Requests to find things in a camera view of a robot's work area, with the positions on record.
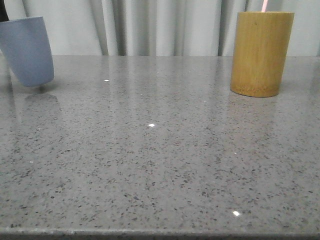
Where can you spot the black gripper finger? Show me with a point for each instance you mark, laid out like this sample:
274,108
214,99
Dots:
3,13

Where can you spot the blue plastic cup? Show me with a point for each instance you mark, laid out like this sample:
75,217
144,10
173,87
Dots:
26,47

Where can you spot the pink chopstick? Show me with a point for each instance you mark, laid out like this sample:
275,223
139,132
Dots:
264,6

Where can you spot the grey curtain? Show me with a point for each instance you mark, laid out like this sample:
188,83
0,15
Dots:
137,27

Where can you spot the bamboo cylindrical holder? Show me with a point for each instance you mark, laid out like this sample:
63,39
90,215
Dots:
260,51

